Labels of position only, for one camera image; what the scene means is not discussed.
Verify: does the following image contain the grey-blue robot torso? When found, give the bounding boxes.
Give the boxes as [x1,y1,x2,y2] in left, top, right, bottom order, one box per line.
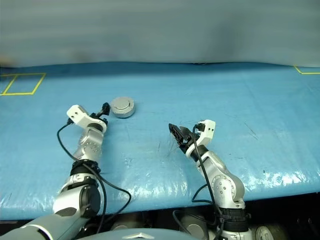
[82,226,209,240]

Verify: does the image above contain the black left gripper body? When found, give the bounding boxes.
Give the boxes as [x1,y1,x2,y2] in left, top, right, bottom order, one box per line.
[90,109,107,124]

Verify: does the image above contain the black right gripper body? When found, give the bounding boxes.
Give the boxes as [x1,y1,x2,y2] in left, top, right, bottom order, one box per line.
[180,132,201,154]

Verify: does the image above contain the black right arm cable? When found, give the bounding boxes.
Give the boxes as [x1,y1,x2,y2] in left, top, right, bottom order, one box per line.
[172,124,224,240]

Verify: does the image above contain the blue plastic table cover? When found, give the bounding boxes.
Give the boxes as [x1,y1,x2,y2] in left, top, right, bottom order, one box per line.
[0,60,320,221]

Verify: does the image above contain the yellow tape double square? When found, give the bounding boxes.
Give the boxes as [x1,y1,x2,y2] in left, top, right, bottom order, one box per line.
[0,72,47,97]

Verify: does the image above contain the silver motor stator copper coils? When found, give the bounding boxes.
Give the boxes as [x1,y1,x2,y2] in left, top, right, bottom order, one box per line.
[109,96,136,120]

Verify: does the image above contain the yellow tape corner marking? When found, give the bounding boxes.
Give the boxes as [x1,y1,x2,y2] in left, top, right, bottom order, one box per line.
[293,65,320,76]

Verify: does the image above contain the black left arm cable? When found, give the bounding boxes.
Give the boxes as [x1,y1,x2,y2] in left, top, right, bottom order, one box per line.
[56,120,132,235]

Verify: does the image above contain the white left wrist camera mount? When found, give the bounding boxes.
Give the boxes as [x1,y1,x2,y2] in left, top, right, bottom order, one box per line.
[66,104,106,130]

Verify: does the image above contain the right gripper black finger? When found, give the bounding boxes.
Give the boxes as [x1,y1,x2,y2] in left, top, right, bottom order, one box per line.
[168,122,189,149]
[180,127,193,141]

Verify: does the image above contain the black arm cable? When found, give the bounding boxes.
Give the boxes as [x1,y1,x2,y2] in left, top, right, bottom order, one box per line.
[172,124,224,240]
[56,120,132,235]

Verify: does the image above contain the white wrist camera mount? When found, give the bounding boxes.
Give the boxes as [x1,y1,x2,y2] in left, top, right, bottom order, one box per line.
[184,119,217,159]
[66,104,106,130]

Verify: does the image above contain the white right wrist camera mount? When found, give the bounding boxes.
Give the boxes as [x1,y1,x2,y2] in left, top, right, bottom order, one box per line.
[184,119,217,159]

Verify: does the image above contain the grey rounded cylinder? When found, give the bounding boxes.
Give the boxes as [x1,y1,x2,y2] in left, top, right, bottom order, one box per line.
[179,216,209,240]
[109,214,141,231]

